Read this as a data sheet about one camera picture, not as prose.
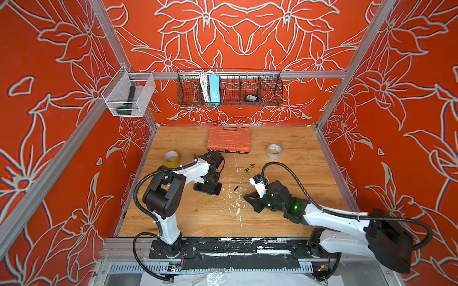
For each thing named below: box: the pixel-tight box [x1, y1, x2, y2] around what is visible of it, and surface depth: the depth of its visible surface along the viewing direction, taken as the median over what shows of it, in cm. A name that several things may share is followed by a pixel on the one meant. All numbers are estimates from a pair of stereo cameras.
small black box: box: [244, 93, 259, 102], surface depth 97 cm
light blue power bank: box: [208, 73, 221, 103], surface depth 92 cm
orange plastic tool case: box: [206, 125, 252, 154], surface depth 108 cm
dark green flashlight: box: [116, 85, 136, 115], surface depth 83 cm
